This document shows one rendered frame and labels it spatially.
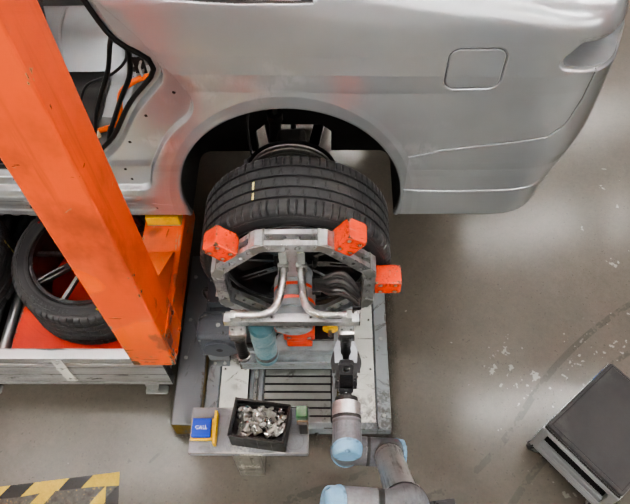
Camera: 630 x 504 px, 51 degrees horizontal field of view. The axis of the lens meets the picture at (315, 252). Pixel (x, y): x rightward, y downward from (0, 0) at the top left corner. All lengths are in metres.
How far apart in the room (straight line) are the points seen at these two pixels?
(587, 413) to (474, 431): 0.50
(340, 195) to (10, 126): 1.01
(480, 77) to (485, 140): 0.28
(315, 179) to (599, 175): 2.13
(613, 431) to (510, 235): 1.17
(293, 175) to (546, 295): 1.66
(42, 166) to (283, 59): 0.75
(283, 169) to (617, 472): 1.62
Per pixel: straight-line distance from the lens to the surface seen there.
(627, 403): 2.84
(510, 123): 2.21
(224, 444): 2.47
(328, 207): 2.03
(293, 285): 2.16
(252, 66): 1.98
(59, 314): 2.78
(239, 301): 2.37
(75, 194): 1.67
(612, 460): 2.74
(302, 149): 2.39
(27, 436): 3.20
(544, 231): 3.55
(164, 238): 2.62
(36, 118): 1.49
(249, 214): 2.04
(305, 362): 2.85
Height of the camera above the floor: 2.79
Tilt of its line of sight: 57 degrees down
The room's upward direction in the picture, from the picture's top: 2 degrees counter-clockwise
